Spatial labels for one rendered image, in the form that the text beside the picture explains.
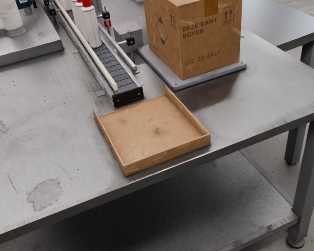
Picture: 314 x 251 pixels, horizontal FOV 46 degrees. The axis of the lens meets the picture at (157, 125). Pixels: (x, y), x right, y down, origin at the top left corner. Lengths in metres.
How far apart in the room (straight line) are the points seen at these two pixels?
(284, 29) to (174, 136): 0.83
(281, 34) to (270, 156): 0.84
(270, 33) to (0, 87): 1.12
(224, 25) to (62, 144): 0.66
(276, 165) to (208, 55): 1.06
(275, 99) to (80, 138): 0.63
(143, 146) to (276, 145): 1.38
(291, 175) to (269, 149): 0.23
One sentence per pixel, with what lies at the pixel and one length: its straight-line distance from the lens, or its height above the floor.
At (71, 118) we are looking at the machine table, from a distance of 1.25.
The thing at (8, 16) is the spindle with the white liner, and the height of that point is 0.98.
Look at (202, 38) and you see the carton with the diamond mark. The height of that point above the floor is 0.99.
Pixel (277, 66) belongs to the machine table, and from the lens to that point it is 1.43.
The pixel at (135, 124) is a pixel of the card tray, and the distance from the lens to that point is 1.16.
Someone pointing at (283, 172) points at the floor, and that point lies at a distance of 2.18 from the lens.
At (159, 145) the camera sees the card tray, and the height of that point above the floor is 0.83.
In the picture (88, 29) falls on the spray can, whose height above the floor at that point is 0.96.
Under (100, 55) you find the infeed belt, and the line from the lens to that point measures 1.49.
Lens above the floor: 1.54
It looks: 38 degrees down
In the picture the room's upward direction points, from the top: 7 degrees counter-clockwise
